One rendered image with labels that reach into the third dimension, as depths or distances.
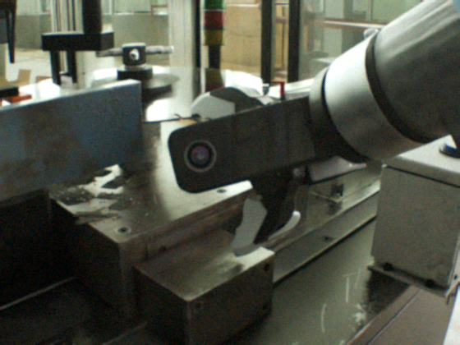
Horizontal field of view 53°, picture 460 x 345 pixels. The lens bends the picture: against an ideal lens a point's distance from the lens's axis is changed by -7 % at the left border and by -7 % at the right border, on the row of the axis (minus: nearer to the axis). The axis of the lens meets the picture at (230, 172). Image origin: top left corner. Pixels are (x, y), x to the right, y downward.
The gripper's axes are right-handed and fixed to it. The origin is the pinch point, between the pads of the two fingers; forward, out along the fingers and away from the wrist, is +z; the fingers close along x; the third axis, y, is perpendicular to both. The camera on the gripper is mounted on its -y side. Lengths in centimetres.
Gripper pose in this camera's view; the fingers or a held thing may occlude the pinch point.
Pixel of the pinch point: (206, 181)
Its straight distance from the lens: 47.9
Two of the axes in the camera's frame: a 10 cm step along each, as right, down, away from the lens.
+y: 8.4, -1.9, 5.1
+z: -4.7, 2.4, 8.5
